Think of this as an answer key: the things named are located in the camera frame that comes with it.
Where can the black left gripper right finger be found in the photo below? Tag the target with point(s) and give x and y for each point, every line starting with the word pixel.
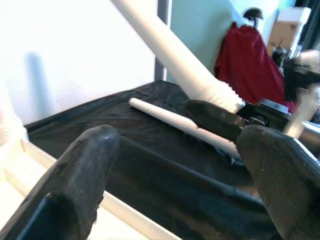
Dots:
pixel 282 180

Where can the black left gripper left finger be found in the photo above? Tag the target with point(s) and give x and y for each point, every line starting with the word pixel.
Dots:
pixel 62 190

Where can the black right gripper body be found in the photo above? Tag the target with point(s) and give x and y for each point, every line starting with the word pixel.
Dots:
pixel 265 117

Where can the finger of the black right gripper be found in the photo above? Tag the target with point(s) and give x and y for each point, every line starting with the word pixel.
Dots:
pixel 212 117

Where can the white plastic table top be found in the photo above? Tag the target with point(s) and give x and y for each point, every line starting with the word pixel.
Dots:
pixel 15 170

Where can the white plastic table leg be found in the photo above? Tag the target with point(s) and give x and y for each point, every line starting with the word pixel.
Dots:
pixel 175 55
pixel 162 113
pixel 6 117

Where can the black plastic table cover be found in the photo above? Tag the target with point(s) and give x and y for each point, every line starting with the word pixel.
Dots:
pixel 155 175

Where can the red hanging cloth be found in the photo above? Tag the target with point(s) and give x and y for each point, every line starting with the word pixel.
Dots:
pixel 250 67

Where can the black coat hook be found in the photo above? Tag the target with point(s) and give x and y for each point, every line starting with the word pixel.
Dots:
pixel 253 13

